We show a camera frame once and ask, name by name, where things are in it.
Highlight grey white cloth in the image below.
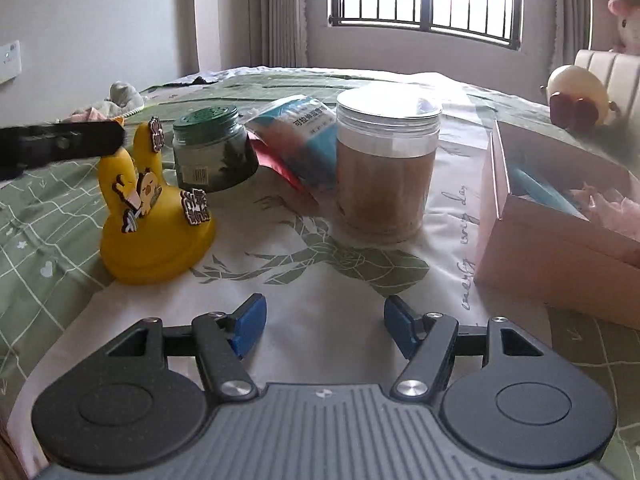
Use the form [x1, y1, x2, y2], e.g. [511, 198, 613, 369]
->
[107, 81, 146, 111]

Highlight green printed bed sheet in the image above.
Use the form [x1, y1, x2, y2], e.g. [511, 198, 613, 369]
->
[0, 65, 640, 480]

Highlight beige window curtain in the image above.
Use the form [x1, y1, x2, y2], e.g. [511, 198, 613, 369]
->
[255, 0, 311, 68]
[555, 0, 596, 53]

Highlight barred window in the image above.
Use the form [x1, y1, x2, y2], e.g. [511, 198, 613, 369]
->
[327, 0, 523, 52]

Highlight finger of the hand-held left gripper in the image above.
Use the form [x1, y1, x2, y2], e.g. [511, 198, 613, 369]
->
[0, 120, 127, 182]

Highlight blue and white packet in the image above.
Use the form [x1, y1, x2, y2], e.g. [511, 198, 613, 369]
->
[245, 95, 341, 206]

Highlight pink cardboard box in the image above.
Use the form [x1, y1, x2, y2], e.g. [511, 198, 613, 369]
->
[472, 119, 640, 331]

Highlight yellow duck toy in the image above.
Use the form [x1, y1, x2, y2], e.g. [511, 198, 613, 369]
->
[99, 116, 217, 287]

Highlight blue face mask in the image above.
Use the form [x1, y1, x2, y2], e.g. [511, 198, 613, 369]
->
[507, 165, 588, 218]

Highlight red packet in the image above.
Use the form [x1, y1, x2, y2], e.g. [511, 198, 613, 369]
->
[247, 137, 321, 201]

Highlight clear plastic jar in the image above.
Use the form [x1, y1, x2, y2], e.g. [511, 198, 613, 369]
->
[335, 84, 443, 246]

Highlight white wall socket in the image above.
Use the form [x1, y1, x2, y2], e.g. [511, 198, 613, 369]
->
[0, 40, 22, 85]

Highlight green jar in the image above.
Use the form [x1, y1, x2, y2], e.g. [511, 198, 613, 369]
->
[172, 105, 258, 195]

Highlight pink plush toy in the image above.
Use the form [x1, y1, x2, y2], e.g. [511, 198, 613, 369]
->
[607, 0, 640, 56]

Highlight pink lace cloth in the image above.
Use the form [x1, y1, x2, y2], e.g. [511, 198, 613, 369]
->
[567, 182, 640, 241]

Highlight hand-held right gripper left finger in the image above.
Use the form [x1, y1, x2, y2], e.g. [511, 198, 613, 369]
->
[105, 292, 267, 404]

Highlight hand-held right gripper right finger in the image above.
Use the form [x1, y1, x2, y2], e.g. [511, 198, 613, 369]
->
[384, 294, 546, 404]

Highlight cream plush toy red feet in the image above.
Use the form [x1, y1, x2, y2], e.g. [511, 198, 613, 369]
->
[540, 64, 621, 128]

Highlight beige padded headboard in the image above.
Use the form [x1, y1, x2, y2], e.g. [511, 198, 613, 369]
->
[572, 49, 640, 176]

